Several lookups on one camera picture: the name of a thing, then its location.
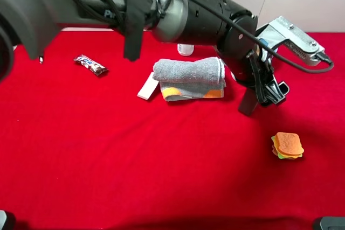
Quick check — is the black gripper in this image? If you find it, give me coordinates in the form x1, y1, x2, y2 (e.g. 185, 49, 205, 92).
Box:
214, 17, 290, 107

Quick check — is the dark grey pump bottle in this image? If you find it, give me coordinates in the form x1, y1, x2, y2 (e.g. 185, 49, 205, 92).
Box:
238, 88, 258, 116

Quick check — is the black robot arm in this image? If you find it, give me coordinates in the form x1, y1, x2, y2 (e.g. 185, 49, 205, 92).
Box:
1, 0, 289, 106

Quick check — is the toy sandwich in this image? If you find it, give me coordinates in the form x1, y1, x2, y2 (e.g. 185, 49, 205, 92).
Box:
271, 132, 304, 160

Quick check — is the grey orange folded towel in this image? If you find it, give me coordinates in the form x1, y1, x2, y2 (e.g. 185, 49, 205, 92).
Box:
153, 57, 226, 102

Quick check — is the blue white spray bottle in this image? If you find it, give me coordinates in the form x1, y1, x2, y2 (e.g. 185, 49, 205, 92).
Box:
177, 44, 195, 57

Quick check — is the white paper tag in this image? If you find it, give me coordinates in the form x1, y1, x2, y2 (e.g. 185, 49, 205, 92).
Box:
137, 72, 159, 100

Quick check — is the black base corner right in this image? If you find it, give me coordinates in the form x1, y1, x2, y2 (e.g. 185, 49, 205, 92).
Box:
313, 217, 345, 230

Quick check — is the black base corner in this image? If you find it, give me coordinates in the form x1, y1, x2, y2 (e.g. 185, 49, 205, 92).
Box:
313, 217, 345, 230
0, 210, 16, 230

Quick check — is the chocolate bar wrapper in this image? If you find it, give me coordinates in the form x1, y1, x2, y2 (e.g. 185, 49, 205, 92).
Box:
74, 55, 108, 76

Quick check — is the red tablecloth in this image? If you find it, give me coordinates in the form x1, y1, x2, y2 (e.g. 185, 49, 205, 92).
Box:
1, 31, 344, 229

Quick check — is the black base corner left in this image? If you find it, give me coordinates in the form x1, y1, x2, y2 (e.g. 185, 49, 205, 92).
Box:
0, 210, 16, 230

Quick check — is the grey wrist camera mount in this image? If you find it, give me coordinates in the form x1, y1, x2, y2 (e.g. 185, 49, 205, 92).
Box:
255, 16, 326, 66

